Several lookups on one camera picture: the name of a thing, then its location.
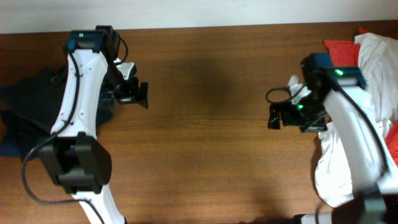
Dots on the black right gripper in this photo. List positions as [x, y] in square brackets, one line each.
[316, 125]

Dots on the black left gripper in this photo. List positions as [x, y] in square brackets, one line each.
[131, 95]

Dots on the dark green t-shirt white print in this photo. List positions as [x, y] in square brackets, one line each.
[105, 109]

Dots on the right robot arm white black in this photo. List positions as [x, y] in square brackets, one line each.
[341, 93]

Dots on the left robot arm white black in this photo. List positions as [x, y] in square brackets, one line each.
[73, 157]

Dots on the red t-shirt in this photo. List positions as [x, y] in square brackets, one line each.
[376, 56]

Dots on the folded black garment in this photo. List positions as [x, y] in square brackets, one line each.
[31, 106]

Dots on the folded navy blue garment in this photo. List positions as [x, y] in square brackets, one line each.
[15, 145]

